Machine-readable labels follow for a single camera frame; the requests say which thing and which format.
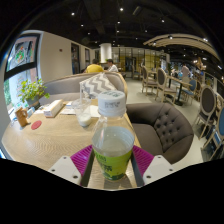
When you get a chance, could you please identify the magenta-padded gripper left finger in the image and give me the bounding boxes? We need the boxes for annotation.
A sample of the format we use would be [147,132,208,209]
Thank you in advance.
[47,144,96,188]

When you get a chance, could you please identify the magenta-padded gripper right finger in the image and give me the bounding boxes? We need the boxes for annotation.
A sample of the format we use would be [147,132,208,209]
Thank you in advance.
[130,144,176,187]

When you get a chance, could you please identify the dark grey tufted armchair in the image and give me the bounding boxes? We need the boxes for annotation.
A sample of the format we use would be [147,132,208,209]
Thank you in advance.
[125,102,195,165]

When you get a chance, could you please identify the clear green-labelled drink bottle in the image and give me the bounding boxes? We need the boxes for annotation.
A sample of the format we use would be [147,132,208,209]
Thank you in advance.
[91,90,136,182]

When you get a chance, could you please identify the flat round red coaster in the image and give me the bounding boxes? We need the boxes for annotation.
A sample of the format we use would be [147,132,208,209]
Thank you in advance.
[30,119,43,131]

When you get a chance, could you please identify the clear plastic cup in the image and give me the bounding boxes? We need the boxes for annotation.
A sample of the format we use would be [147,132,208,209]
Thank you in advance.
[71,97,93,128]

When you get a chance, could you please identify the white paper sheets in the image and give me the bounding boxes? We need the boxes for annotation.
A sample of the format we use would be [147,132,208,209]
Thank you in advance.
[59,100,102,119]

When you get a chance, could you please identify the brown wooden mug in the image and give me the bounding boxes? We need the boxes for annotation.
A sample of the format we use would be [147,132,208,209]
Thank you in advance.
[14,106,30,128]

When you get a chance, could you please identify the grey upholstered bench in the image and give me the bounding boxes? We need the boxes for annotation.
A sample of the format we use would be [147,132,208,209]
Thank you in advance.
[39,71,129,105]

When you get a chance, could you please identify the green potted plant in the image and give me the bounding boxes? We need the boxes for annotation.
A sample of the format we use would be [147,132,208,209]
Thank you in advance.
[17,77,51,108]

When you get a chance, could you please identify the group of oval-backed dining chairs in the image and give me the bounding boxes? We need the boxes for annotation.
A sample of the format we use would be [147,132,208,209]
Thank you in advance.
[139,64,224,162]

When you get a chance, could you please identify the grey chevron cushion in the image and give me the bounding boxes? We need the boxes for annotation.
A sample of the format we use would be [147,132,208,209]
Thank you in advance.
[78,72,118,101]

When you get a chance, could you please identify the person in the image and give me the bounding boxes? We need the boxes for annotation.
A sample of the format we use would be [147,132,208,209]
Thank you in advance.
[105,58,120,74]
[179,62,192,80]
[84,58,105,75]

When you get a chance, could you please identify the group of ceiling spotlights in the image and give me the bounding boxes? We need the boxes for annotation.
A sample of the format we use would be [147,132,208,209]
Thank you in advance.
[68,4,211,44]

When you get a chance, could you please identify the dark pedestal dining table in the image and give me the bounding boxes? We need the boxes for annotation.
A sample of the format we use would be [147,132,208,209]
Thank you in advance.
[165,74,194,107]

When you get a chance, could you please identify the framed wall poster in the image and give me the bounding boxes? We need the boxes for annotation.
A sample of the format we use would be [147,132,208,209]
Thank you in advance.
[4,32,41,73]

